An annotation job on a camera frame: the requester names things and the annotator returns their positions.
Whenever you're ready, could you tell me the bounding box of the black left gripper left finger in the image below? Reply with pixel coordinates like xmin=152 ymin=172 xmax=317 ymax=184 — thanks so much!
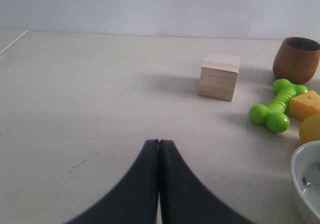
xmin=68 ymin=139 xmax=159 ymax=224

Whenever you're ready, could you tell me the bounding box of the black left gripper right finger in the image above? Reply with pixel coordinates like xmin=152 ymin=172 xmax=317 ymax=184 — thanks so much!
xmin=158 ymin=140 xmax=252 ymax=224

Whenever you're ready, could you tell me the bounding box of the green toy bone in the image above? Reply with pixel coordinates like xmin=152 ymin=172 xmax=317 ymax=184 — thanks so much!
xmin=248 ymin=79 xmax=309 ymax=133

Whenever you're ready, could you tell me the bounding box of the white ceramic bowl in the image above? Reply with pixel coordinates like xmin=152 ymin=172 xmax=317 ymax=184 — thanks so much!
xmin=290 ymin=141 xmax=320 ymax=223

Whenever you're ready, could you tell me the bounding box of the light wooden cube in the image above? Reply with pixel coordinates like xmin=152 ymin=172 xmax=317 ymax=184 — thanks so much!
xmin=198 ymin=52 xmax=240 ymax=102

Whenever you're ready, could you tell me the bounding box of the yellow toy lemon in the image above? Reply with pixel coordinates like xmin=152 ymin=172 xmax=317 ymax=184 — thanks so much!
xmin=299 ymin=114 xmax=320 ymax=144

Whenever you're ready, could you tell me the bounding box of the orange toy cheese wedge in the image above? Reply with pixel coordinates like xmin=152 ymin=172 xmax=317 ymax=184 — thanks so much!
xmin=287 ymin=90 xmax=320 ymax=121

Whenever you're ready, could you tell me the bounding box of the brown wooden cup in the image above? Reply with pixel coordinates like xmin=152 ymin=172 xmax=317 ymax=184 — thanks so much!
xmin=272 ymin=37 xmax=320 ymax=85

